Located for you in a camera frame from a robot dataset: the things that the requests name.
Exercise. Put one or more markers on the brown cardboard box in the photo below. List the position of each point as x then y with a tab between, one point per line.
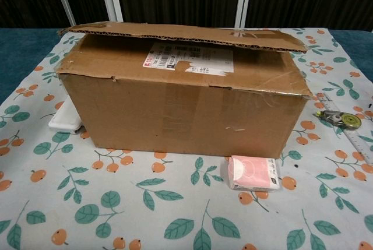
175	110

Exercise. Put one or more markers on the pink tissue pack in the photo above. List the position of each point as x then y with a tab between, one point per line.
253	172

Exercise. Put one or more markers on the floral print tablecloth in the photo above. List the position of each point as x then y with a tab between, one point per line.
145	203

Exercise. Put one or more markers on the white rectangular case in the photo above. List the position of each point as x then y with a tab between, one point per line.
62	120

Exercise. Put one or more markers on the clear plastic ruler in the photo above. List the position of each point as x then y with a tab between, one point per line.
357	142

